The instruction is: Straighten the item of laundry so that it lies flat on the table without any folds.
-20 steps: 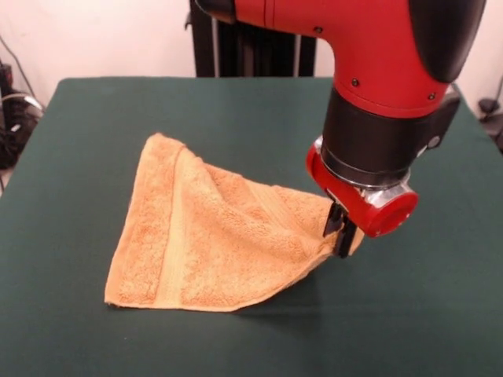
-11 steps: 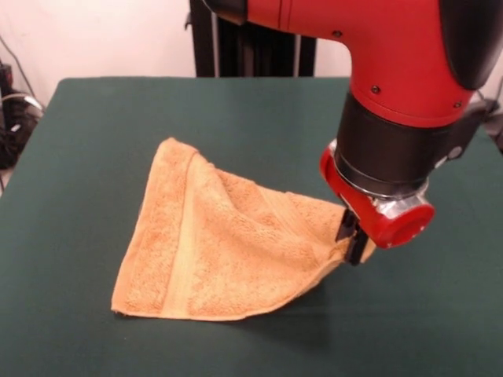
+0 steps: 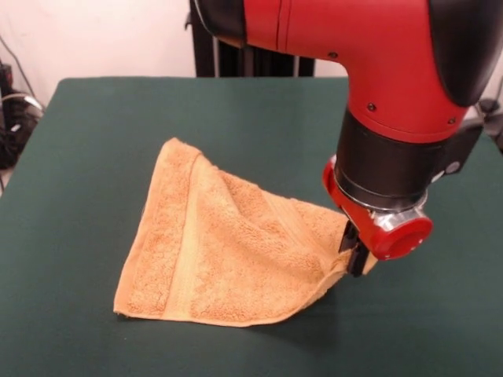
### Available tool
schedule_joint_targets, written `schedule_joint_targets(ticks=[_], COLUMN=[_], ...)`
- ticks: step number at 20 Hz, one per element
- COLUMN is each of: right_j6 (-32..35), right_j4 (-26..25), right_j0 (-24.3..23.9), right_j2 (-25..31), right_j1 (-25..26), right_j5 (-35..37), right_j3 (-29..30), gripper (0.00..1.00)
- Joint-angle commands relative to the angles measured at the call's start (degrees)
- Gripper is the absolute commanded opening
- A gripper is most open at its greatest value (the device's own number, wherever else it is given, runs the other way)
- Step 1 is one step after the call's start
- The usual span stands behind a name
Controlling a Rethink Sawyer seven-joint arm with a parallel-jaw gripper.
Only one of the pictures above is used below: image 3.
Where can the orange terry towel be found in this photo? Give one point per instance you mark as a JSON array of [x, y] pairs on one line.
[[236, 255]]

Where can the black robot pedestal stand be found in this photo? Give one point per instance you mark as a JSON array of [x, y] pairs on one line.
[[236, 63]]

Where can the small black power adapter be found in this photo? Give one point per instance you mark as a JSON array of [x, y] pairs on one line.
[[489, 107]]

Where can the black power strip red switch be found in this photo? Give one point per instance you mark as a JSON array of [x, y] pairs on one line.
[[6, 74]]

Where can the dark green table cloth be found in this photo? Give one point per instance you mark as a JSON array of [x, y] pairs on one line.
[[118, 345]]

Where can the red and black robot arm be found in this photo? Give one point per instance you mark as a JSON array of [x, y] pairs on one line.
[[373, 78]]

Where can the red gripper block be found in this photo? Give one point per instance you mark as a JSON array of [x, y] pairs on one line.
[[393, 239]]

